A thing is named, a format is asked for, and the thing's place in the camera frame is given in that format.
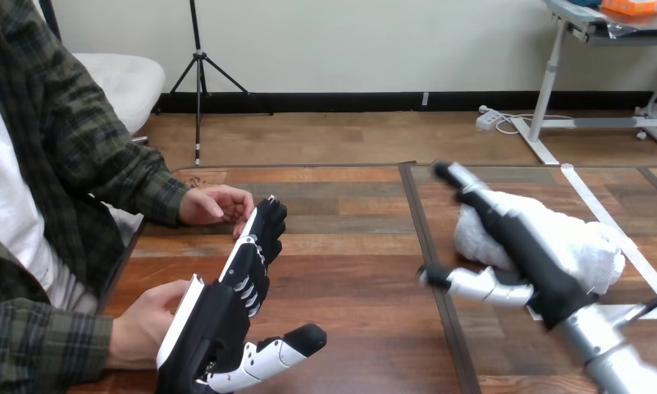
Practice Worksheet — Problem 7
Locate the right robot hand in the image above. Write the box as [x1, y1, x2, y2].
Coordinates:
[417, 160, 599, 331]

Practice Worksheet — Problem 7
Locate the person's hand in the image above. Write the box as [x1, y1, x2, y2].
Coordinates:
[178, 185, 256, 241]
[105, 279, 191, 372]

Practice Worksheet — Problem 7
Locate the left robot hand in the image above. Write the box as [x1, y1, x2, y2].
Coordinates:
[155, 195, 328, 394]

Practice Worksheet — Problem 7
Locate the person's forearm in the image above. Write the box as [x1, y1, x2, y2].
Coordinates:
[0, 295, 115, 394]
[62, 117, 191, 228]

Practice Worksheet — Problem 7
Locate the rolled white towel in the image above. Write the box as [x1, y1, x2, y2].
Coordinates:
[453, 190, 627, 297]

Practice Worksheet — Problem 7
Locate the person's body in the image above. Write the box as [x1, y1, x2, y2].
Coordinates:
[0, 0, 147, 317]

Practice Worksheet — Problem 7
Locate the black tripod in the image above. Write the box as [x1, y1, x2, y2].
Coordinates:
[153, 0, 275, 167]

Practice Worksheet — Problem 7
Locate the white power strip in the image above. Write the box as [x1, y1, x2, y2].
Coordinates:
[474, 105, 504, 132]

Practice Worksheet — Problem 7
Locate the white cushioned chair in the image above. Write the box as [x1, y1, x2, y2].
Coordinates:
[72, 52, 167, 146]

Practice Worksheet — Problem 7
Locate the white desk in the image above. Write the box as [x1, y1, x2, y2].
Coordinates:
[509, 0, 657, 167]

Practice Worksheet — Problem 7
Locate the foil sheet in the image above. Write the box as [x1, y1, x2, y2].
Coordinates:
[604, 9, 657, 40]

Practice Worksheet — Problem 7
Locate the orange thing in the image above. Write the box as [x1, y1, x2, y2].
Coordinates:
[600, 0, 657, 16]

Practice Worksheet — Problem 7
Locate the black cable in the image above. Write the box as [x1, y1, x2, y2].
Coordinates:
[613, 292, 657, 328]

